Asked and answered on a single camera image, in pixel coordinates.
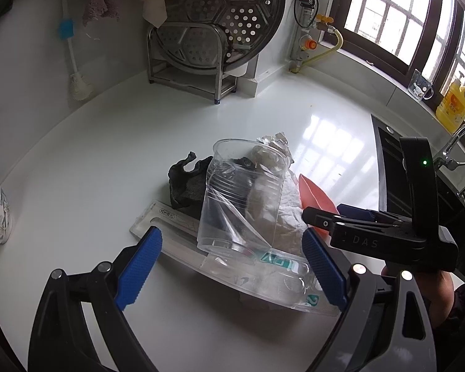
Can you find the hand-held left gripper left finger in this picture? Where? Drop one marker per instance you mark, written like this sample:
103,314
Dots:
139,267

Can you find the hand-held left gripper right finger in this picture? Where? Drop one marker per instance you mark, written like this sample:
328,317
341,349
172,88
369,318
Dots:
323,271

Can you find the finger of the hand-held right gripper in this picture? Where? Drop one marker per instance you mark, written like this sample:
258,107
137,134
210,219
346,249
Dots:
354,213
319,221

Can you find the pink paper piece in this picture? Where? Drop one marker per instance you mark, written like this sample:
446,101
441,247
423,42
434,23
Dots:
314,197

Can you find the clear plastic blister pack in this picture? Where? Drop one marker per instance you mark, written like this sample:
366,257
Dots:
170,223

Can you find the clear plastic cup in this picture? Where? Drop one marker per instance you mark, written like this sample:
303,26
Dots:
224,201

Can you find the person's right forearm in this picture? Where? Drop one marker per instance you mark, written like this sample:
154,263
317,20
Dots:
463,325

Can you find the person's right hand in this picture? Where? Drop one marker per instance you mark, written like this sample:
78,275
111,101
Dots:
438,294

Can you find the white crumpled tissue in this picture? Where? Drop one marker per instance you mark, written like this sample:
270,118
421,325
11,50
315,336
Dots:
290,209

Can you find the black kitchen sink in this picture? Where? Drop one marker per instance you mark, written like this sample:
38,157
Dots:
391,170

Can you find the chrome faucet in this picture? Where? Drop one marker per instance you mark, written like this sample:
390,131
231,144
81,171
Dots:
455,139

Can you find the black crumpled cloth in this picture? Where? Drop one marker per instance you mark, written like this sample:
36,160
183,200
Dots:
186,190

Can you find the yellow detergent bottle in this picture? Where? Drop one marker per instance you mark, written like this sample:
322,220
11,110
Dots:
454,106

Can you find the glass mug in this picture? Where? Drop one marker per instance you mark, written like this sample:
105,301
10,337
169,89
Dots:
420,87

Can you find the dark framed window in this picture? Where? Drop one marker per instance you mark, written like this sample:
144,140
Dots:
376,50

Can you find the stainless steel rack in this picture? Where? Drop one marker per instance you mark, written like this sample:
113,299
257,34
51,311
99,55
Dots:
219,83

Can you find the white plastic container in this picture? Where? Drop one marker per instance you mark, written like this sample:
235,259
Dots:
234,70

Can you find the grey gas pipe assembly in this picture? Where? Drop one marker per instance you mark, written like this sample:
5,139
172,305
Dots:
304,46

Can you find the brass gas valve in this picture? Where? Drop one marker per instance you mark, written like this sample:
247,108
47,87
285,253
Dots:
324,23

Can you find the small perforated steamer plate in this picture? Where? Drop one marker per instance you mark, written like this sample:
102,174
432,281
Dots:
190,44

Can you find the large perforated steamer plate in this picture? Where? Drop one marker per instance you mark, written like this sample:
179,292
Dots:
240,7

